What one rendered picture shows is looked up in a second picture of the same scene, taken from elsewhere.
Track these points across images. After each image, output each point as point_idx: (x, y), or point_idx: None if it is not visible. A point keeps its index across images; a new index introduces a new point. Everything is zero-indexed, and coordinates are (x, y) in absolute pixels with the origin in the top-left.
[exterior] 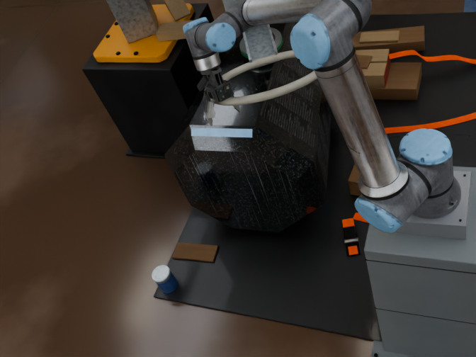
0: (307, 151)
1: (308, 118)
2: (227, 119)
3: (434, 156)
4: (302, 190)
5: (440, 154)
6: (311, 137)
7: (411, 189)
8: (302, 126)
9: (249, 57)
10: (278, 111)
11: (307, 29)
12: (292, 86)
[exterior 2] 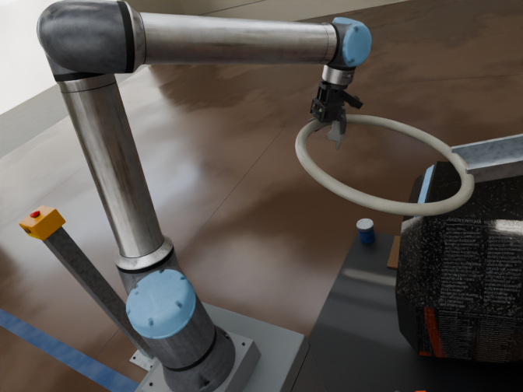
0: (425, 294)
1: (490, 295)
2: (441, 189)
3: (128, 299)
4: (398, 306)
5: (128, 306)
6: (454, 300)
7: (125, 282)
8: (467, 285)
9: (458, 146)
10: (472, 244)
11: None
12: (300, 159)
